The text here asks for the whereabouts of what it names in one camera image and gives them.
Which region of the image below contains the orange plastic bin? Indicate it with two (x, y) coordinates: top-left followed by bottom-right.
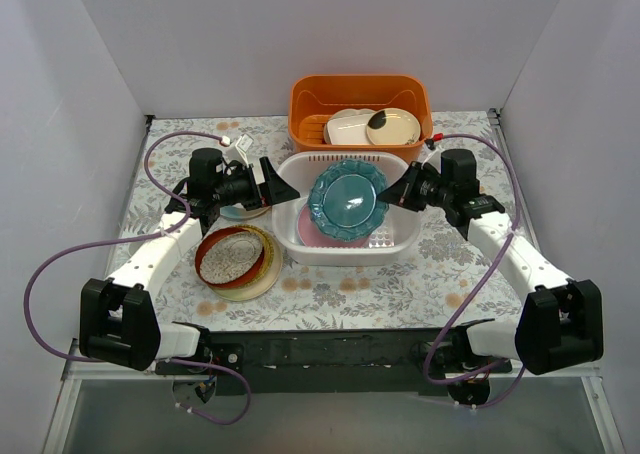
(288, 74), (433, 163)

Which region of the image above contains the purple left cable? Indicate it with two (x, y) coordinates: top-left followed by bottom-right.
(23, 130), (251, 427)

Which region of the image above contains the aluminium frame rail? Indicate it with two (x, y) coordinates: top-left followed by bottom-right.
(40, 337), (176, 454)

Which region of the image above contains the gold rimmed plate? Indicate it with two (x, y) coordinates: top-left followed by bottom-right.
(214, 224), (275, 290)

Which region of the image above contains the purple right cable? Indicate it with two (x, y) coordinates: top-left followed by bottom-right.
(422, 132), (526, 408)

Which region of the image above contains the white deep plate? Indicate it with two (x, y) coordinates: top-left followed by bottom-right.
(222, 203), (274, 217)

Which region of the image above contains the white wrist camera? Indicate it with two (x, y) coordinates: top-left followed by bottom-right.
(425, 133), (444, 170)
(225, 134), (254, 166)

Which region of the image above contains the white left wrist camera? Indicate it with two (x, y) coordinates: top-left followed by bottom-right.
(225, 134), (254, 166)

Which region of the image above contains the floral table mat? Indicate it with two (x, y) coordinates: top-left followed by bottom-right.
(121, 116), (520, 331)

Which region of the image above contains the teal scalloped plate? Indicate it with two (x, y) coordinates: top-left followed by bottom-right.
(307, 159), (388, 243)

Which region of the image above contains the red round plate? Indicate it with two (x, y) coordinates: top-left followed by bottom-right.
(194, 227), (265, 289)

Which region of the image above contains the speckled round plate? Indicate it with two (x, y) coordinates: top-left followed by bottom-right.
(199, 230), (263, 284)

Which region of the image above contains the purple cable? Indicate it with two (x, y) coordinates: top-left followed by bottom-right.
(23, 130), (251, 427)
(422, 132), (526, 408)

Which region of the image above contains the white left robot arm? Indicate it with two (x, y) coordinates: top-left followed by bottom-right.
(79, 148), (300, 374)

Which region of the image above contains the cream large plate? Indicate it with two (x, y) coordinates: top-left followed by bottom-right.
(211, 235), (283, 302)

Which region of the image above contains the cream plate black spot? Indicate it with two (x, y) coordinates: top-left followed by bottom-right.
(366, 108), (421, 145)

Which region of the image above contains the white rectangular dish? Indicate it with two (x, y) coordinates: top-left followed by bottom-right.
(325, 113), (376, 146)

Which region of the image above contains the white plastic bin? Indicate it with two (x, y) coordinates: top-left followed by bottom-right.
(272, 151), (420, 267)

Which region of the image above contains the white round plate in bin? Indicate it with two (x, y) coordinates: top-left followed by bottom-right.
(322, 107), (377, 146)

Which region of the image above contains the pink bear plate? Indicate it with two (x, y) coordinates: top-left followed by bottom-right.
(297, 205), (368, 248)

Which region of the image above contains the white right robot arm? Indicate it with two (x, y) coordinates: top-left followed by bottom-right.
(377, 149), (604, 375)

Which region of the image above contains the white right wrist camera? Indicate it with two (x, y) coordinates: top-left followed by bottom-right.
(425, 133), (444, 170)

